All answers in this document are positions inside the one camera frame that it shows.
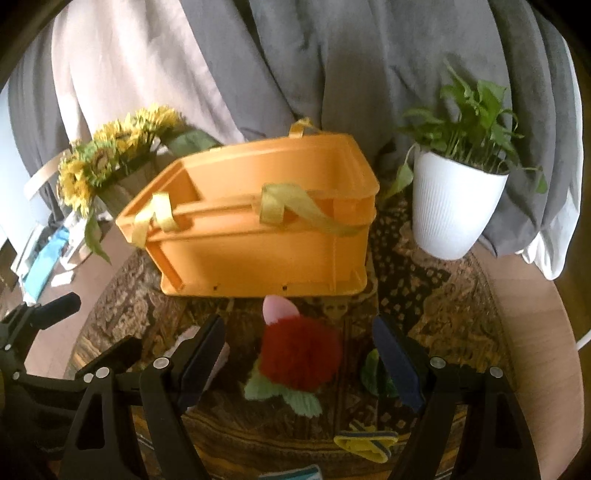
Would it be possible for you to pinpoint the yellow striped sock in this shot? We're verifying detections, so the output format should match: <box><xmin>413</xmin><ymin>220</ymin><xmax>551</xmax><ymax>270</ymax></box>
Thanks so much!
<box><xmin>333</xmin><ymin>427</ymin><xmax>398</xmax><ymax>462</ymax></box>

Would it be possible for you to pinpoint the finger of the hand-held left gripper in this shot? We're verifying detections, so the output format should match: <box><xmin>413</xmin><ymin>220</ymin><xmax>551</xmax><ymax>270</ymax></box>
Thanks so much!
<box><xmin>74</xmin><ymin>336</ymin><xmax>142</xmax><ymax>376</ymax></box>
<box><xmin>0</xmin><ymin>292</ymin><xmax>82</xmax><ymax>384</ymax></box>

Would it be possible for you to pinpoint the grey flower vase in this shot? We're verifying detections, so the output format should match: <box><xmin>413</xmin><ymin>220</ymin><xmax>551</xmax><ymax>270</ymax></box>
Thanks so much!
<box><xmin>97</xmin><ymin>159</ymin><xmax>160</xmax><ymax>220</ymax></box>

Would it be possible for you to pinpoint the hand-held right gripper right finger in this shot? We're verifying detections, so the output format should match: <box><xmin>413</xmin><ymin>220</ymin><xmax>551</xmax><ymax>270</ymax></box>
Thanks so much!
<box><xmin>373</xmin><ymin>315</ymin><xmax>541</xmax><ymax>480</ymax></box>

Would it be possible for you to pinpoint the blue cloth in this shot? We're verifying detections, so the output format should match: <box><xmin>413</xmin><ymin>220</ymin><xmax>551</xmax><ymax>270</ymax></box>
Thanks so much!
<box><xmin>25</xmin><ymin>230</ymin><xmax>70</xmax><ymax>303</ymax></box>

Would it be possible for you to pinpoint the red plush toy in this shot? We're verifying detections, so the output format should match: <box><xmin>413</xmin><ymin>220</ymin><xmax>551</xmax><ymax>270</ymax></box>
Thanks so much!
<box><xmin>244</xmin><ymin>295</ymin><xmax>343</xmax><ymax>418</ymax></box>

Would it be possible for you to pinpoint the sunflower bouquet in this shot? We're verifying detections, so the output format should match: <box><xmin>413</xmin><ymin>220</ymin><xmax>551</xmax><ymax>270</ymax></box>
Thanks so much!
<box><xmin>56</xmin><ymin>105</ymin><xmax>222</xmax><ymax>265</ymax></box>

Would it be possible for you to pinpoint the green plant in white pot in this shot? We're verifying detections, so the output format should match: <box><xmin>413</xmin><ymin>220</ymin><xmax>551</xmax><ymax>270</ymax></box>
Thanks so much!
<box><xmin>379</xmin><ymin>58</ymin><xmax>549</xmax><ymax>260</ymax></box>

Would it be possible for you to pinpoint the wide grey curtain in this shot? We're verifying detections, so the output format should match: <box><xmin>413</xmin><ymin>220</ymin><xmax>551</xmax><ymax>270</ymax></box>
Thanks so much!
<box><xmin>178</xmin><ymin>0</ymin><xmax>580</xmax><ymax>259</ymax></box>

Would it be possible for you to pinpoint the patterned fringed rug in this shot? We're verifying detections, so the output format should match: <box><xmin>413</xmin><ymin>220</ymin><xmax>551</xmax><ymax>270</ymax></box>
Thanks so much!
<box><xmin>69</xmin><ymin>185</ymin><xmax>513</xmax><ymax>480</ymax></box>

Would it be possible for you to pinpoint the teal striped cloth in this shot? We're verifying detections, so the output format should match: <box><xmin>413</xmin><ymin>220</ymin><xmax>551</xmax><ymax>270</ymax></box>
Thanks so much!
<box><xmin>259</xmin><ymin>465</ymin><xmax>319</xmax><ymax>480</ymax></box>

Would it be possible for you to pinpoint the narrow grey curtain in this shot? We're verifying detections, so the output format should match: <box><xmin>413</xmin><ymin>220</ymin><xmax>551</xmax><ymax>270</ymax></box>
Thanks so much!
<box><xmin>7</xmin><ymin>44</ymin><xmax>63</xmax><ymax>185</ymax></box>

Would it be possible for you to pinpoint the orange plastic crate with ribbons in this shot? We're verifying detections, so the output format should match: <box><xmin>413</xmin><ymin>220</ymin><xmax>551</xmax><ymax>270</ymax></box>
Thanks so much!
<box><xmin>115</xmin><ymin>117</ymin><xmax>380</xmax><ymax>298</ymax></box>

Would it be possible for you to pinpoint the beige curtain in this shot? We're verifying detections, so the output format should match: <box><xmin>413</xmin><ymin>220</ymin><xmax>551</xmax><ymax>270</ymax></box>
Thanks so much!
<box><xmin>50</xmin><ymin>0</ymin><xmax>245</xmax><ymax>153</ymax></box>

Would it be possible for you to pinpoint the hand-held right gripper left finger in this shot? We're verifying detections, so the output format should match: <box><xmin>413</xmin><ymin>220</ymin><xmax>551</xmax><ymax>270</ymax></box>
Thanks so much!
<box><xmin>59</xmin><ymin>315</ymin><xmax>227</xmax><ymax>480</ymax></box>

